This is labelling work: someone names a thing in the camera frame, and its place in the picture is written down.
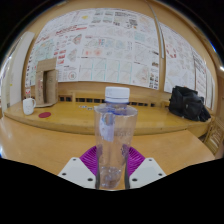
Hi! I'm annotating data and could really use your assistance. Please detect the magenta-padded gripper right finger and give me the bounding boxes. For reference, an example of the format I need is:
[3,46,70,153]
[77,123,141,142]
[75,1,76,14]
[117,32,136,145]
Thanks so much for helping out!
[124,145,167,190]

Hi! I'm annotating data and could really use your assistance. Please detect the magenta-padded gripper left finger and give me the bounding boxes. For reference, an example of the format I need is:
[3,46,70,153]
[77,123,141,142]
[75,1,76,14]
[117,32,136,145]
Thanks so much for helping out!
[58,145,101,190]

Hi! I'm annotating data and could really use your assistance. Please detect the clear plastic bottle white cap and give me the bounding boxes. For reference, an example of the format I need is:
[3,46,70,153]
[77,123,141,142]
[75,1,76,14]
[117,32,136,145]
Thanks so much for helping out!
[93,86,139,191]

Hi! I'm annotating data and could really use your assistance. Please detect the wooden slatted railing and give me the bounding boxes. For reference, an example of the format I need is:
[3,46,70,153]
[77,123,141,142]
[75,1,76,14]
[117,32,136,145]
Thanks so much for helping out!
[58,92,171,108]

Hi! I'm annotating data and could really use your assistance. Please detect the wooden lattice chair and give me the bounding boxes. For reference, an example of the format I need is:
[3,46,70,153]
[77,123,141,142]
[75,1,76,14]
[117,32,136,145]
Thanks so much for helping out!
[203,117,224,157]

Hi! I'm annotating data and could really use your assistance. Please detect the black bag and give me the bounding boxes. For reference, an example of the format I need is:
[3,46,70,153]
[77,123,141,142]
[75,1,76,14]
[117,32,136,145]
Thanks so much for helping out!
[168,85,212,123]

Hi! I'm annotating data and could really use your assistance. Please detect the white ceramic mug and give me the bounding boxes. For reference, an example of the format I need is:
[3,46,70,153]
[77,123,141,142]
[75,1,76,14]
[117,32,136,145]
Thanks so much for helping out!
[22,97,37,116]

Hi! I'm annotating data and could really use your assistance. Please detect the printed paper posters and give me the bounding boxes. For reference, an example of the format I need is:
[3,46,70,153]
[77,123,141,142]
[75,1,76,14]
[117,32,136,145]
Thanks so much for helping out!
[24,8,216,111]

